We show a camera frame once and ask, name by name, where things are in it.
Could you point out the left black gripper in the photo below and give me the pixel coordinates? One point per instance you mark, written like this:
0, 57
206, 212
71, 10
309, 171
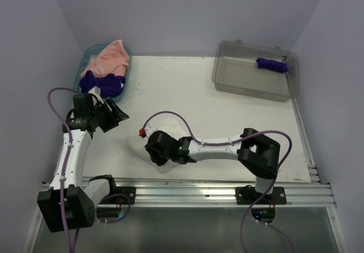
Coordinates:
118, 114

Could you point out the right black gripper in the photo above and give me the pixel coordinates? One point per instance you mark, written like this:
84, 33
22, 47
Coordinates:
160, 161

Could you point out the white towel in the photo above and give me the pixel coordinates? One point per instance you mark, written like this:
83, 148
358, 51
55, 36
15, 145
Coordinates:
136, 144

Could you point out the purple towel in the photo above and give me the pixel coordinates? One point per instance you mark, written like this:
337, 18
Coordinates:
272, 65
110, 85

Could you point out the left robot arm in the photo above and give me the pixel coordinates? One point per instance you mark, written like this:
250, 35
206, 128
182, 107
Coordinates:
66, 205

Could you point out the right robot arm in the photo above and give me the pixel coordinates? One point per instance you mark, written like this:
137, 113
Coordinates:
255, 151

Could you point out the pink towel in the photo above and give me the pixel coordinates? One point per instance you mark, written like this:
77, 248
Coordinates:
113, 59

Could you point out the blue plastic bin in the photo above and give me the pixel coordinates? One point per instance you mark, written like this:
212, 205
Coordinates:
91, 53

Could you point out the grey transparent plastic bin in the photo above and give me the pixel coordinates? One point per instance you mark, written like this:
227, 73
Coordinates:
235, 71

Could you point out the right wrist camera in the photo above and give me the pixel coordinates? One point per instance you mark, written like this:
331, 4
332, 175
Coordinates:
147, 131

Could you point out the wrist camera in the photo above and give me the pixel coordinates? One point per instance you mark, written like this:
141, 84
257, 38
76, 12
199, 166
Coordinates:
95, 90
147, 131

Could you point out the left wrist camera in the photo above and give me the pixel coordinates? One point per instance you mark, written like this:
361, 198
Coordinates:
95, 90

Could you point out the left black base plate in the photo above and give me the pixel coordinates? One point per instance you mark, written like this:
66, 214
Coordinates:
123, 195

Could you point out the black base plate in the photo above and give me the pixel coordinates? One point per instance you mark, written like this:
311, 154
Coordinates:
246, 195
123, 195

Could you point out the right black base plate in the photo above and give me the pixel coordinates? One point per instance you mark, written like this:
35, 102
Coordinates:
246, 195

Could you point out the aluminium mounting rail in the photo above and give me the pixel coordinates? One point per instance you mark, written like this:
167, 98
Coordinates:
205, 194

